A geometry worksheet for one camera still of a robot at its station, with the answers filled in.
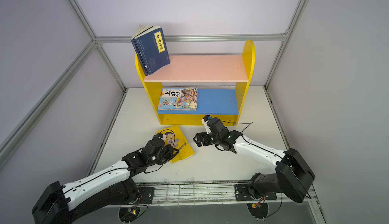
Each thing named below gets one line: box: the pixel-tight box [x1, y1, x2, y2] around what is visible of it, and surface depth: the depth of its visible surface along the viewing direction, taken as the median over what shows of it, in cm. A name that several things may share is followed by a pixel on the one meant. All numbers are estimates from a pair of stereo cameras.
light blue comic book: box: [158, 87, 199, 111], surface depth 94 cm
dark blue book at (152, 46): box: [134, 25, 171, 76], surface depth 67 cm
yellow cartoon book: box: [154, 125, 195, 164], surface depth 84 cm
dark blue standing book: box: [130, 24, 159, 77], surface depth 64 cm
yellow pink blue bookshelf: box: [134, 40, 256, 126], surface depth 90 cm
